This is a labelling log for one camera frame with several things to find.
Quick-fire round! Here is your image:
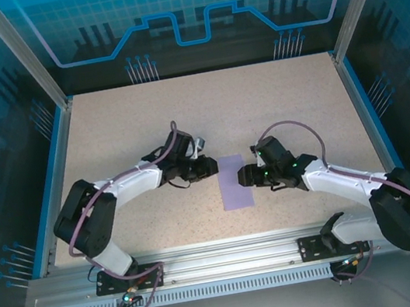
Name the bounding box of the purple paper sheet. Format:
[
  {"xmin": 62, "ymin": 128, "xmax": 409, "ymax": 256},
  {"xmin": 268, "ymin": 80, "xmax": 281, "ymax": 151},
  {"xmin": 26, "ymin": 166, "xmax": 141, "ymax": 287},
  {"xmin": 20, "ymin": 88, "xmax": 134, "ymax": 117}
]
[{"xmin": 214, "ymin": 152, "xmax": 257, "ymax": 213}]

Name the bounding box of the black right base mounting plate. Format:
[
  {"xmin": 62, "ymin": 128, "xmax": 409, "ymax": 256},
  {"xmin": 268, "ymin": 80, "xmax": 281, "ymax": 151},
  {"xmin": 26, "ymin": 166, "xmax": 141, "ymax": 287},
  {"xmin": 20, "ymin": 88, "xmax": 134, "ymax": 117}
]
[{"xmin": 296, "ymin": 227, "xmax": 369, "ymax": 263}]

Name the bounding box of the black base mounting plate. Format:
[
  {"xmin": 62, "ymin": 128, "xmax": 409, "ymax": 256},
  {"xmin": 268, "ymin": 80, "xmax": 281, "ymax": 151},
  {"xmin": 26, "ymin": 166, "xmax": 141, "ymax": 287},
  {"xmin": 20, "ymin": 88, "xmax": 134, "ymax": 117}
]
[
  {"xmin": 93, "ymin": 260, "xmax": 168, "ymax": 298},
  {"xmin": 296, "ymin": 227, "xmax": 369, "ymax": 263}
]

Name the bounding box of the black left base mounting plate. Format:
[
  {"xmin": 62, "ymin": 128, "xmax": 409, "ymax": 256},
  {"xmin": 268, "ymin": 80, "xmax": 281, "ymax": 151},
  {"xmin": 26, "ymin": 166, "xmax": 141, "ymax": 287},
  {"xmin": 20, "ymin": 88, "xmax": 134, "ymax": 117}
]
[{"xmin": 93, "ymin": 260, "xmax": 168, "ymax": 298}]

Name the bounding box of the thin black right gripper wire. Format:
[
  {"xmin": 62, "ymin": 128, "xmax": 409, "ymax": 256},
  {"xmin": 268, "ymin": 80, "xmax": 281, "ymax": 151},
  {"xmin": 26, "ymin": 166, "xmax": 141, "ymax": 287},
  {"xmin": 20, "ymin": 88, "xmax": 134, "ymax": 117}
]
[{"xmin": 269, "ymin": 180, "xmax": 290, "ymax": 194}]

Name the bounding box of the thin black gripper wire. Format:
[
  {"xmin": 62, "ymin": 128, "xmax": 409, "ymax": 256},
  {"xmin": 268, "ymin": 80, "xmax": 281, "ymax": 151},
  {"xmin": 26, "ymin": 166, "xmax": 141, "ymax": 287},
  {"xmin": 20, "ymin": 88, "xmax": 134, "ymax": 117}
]
[
  {"xmin": 269, "ymin": 180, "xmax": 290, "ymax": 194},
  {"xmin": 167, "ymin": 176, "xmax": 193, "ymax": 193}
]

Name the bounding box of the thin black left gripper wire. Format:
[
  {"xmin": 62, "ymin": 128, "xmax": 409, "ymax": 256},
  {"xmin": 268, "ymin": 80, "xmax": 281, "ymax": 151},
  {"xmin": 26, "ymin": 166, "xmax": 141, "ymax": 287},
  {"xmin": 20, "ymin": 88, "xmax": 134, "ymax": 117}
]
[{"xmin": 167, "ymin": 176, "xmax": 193, "ymax": 193}]

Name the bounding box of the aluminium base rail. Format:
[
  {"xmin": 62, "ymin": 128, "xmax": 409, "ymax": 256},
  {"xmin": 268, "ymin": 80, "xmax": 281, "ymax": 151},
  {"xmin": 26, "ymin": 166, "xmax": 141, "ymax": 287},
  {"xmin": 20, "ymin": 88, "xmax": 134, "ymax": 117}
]
[{"xmin": 23, "ymin": 207, "xmax": 410, "ymax": 307}]

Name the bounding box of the aluminium side rail blue strip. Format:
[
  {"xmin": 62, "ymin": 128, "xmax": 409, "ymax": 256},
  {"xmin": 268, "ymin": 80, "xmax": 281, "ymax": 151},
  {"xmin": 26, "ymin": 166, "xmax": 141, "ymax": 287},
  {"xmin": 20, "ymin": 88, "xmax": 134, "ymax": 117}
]
[
  {"xmin": 332, "ymin": 44, "xmax": 410, "ymax": 225},
  {"xmin": 10, "ymin": 99, "xmax": 101, "ymax": 279}
]

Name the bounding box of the slotted grey cable duct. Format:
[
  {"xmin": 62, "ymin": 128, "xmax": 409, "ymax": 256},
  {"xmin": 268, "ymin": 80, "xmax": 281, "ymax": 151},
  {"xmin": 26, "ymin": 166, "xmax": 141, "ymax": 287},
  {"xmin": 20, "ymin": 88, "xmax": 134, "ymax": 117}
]
[{"xmin": 62, "ymin": 262, "xmax": 335, "ymax": 307}]

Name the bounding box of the cable connector with green light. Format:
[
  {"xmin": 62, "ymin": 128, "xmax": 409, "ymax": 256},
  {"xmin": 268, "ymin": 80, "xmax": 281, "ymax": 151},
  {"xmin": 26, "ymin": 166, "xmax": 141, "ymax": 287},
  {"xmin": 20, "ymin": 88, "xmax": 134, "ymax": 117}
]
[
  {"xmin": 120, "ymin": 288, "xmax": 143, "ymax": 307},
  {"xmin": 339, "ymin": 254, "xmax": 363, "ymax": 270}
]

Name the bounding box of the thin black base wire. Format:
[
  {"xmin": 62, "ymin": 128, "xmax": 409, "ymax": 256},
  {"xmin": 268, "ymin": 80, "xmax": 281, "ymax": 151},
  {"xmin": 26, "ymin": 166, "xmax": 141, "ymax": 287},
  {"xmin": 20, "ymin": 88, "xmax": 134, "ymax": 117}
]
[{"xmin": 86, "ymin": 261, "xmax": 108, "ymax": 286}]

